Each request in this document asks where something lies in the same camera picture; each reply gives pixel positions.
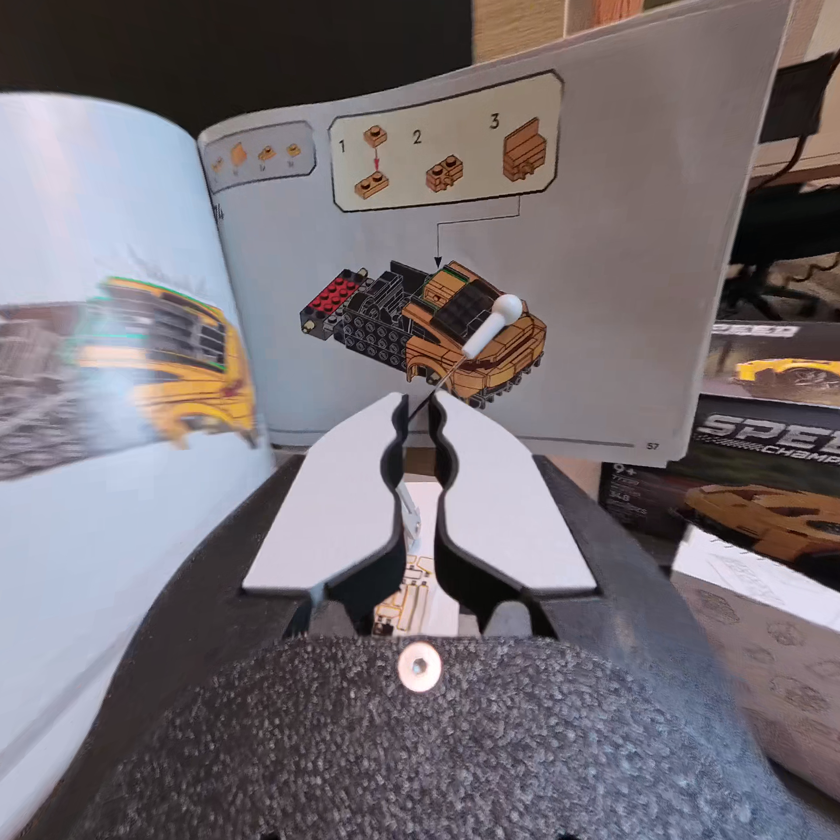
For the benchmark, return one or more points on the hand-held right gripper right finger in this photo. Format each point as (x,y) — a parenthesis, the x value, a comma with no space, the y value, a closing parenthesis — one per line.
(512,525)

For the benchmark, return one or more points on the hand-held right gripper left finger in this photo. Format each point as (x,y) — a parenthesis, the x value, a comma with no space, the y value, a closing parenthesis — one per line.
(334,512)

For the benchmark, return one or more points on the black lego box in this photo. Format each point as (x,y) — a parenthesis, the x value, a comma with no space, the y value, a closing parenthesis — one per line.
(754,459)

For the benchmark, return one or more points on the open lego instruction booklet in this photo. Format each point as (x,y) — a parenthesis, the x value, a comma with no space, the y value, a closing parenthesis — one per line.
(623,262)

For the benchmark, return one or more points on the sticker sheet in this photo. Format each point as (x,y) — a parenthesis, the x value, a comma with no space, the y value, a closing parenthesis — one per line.
(407,590)

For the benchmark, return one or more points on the black swivel chair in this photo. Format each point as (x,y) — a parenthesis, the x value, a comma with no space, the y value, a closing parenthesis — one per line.
(781,229)

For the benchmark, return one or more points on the black partition panel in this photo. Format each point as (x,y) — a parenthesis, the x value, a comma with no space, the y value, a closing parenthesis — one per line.
(197,46)

